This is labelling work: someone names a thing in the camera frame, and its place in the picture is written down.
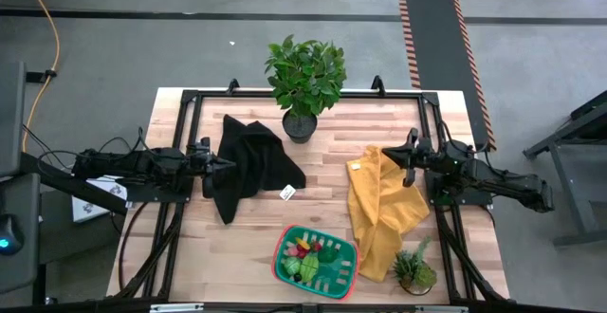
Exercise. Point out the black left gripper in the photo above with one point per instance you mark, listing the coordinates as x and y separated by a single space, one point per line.
201 161

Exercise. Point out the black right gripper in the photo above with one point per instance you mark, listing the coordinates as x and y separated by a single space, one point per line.
429 159

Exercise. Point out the pink toy peach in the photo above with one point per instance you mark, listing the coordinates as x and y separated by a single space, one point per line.
292 251

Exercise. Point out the yellow toy banana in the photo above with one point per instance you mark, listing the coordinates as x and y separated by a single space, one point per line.
302 244

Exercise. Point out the round green toy cabbage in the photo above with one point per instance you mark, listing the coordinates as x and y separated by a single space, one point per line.
291 265

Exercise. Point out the dark green toy bell pepper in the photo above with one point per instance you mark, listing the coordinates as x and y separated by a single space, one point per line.
327 254

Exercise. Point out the teal basket with orange rim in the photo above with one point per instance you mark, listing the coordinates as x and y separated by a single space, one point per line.
343 275

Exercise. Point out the light green ridged toy fruit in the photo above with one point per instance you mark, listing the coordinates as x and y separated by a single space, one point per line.
309 268

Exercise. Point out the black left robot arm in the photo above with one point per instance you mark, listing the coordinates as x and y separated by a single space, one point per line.
133 166

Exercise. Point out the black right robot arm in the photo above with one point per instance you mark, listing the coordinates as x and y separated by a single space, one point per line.
493 178

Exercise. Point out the black cloth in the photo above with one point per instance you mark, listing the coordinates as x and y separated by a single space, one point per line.
256 161

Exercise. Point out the small white cloth label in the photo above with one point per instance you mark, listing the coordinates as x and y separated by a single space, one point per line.
355 166

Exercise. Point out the mustard yellow cloth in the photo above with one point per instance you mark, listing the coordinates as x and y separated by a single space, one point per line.
379 208

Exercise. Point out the white handwritten paper tag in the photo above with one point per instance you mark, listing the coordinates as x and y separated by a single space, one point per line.
287 192

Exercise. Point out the black floor mat striped edges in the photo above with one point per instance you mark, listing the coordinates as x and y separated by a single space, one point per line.
441 66

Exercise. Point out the small potted succulent plant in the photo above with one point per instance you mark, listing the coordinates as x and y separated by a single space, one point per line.
413 272

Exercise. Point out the large leafy potted plant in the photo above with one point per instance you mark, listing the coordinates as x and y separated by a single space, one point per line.
303 76

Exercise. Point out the white box with markers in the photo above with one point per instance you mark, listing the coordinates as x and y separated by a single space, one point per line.
87 208

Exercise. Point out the grey metal side table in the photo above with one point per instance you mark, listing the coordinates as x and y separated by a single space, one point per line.
569 180

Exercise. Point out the grey desk surface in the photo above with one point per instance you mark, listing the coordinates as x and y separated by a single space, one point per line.
31 199

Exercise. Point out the grey upright panel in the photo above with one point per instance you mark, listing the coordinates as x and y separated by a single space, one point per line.
12 118

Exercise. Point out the black computer mouse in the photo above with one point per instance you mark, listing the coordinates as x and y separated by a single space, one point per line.
9 237

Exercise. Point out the black metal table frame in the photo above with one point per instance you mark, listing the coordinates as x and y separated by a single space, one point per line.
379 95

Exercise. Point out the silver metal bracket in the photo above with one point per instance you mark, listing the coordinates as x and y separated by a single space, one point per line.
175 308
441 309

